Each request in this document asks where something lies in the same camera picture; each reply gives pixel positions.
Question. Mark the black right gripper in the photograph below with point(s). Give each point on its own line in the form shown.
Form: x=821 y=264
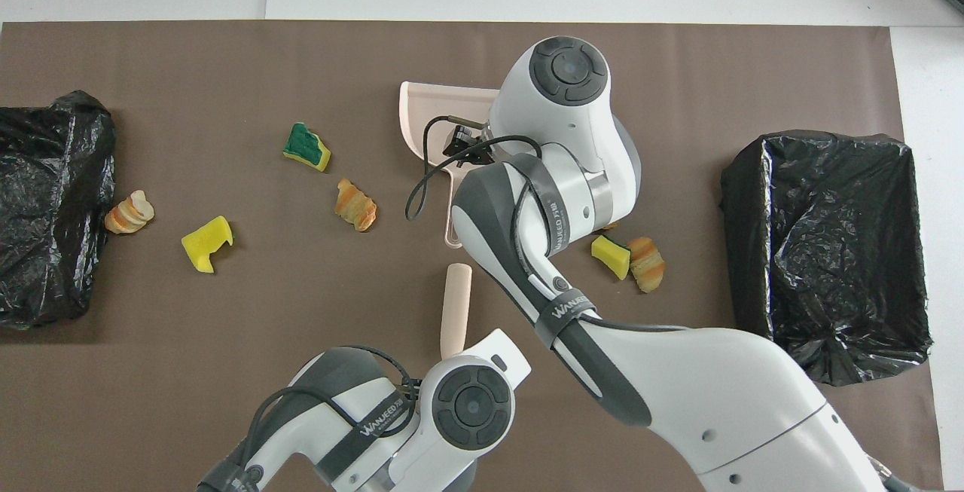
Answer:
x=463 y=142

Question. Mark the beige plastic dustpan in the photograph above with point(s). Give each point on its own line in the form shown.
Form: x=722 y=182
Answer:
x=429 y=111

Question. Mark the orange striped croissant toy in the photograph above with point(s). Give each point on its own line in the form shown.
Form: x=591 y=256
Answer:
x=355 y=206
x=648 y=266

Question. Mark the green topped yellow sponge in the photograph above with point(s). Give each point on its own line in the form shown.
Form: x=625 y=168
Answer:
x=305 y=145

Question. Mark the beige hand brush black bristles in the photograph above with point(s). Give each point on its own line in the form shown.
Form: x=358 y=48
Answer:
x=456 y=311

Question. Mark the small yellow green sponge piece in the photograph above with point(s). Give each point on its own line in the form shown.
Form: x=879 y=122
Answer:
x=610 y=255

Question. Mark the notched yellow sponge piece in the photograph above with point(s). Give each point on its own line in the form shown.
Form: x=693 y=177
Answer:
x=202 y=247

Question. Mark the pale sliced bread toy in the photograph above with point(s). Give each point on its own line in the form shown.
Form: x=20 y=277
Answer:
x=129 y=213

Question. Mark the bin lined with black bag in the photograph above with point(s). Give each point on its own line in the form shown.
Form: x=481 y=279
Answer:
x=45 y=213
x=828 y=251

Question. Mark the brown paper table mat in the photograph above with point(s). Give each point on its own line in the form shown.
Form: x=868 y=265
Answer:
x=226 y=62

